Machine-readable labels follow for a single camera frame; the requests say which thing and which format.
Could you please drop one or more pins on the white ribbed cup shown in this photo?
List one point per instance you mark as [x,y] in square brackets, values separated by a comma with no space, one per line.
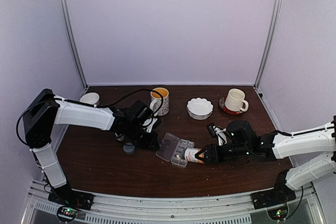
[235,101]

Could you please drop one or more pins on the aluminium frame post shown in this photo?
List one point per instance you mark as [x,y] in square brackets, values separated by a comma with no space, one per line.
[269,40]
[72,43]

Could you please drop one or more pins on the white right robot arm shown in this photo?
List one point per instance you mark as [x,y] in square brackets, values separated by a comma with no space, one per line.
[320,140]

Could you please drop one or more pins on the aluminium frame post right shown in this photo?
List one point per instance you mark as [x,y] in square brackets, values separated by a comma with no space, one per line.
[269,40]

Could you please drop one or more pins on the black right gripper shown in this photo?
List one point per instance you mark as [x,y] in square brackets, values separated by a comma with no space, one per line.
[210,149]

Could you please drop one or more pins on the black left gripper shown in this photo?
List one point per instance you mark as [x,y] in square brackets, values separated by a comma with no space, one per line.
[153,141]

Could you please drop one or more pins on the white ceramic bowl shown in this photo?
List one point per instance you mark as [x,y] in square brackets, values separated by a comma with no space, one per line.
[90,98]

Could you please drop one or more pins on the grey-capped orange label bottle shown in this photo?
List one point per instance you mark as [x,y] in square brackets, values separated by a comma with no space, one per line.
[189,155]

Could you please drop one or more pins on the clear plastic pill organizer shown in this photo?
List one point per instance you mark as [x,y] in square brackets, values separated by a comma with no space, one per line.
[172,150]

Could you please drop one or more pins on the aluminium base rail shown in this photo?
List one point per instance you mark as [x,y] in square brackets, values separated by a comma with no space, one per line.
[235,208]

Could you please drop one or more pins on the aluminium frame post left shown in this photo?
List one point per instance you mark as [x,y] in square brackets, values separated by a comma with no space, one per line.
[72,43]

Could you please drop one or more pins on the grey bottle cap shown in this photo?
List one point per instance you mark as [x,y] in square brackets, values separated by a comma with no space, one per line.
[129,148]

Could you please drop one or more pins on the red saucer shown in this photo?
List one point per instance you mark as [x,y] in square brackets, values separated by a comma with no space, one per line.
[222,106]

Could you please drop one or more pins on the yellow-lined patterned mug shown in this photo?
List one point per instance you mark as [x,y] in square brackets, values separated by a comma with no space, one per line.
[159,101]

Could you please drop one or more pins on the white scalloped dish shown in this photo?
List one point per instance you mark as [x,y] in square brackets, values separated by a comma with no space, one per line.
[199,108]

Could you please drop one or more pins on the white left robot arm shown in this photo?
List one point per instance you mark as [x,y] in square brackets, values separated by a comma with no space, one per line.
[49,110]

